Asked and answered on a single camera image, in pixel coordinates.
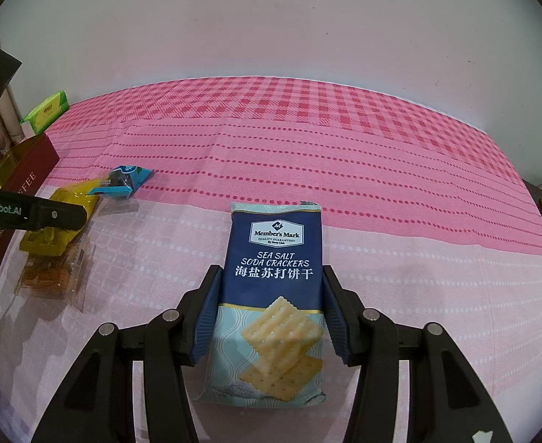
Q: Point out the yellow snack packet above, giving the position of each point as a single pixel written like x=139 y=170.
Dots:
x=45 y=242

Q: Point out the small blue snack packet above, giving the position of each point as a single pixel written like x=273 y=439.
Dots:
x=123 y=180

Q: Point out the dark blue cracker packet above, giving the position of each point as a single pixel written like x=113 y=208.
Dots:
x=271 y=249

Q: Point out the gold tin box red outside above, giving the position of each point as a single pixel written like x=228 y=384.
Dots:
x=28 y=170

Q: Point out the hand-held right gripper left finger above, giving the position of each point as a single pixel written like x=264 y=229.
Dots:
x=205 y=323

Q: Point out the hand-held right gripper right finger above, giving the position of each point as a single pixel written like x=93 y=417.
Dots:
x=340 y=327

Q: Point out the beige patterned curtain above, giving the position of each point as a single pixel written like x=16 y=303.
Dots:
x=3 y=131

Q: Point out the pink checked tablecloth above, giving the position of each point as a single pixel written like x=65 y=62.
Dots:
x=345 y=147

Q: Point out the clear packet of orange snacks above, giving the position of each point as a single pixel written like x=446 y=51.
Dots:
x=45 y=279

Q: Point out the green tissue pack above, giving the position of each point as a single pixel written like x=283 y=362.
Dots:
x=45 y=110

